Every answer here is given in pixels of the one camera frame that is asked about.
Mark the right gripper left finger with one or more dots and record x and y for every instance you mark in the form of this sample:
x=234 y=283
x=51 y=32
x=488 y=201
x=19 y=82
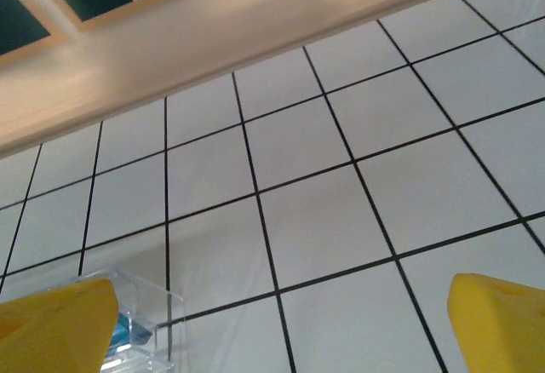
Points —
x=51 y=330

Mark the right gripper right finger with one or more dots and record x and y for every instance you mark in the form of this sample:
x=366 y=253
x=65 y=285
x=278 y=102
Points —
x=502 y=330

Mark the thin credit card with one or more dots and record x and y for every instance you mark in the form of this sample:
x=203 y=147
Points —
x=127 y=330

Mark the clear acrylic card stand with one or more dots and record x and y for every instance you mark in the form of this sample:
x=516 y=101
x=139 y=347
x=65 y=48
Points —
x=140 y=292

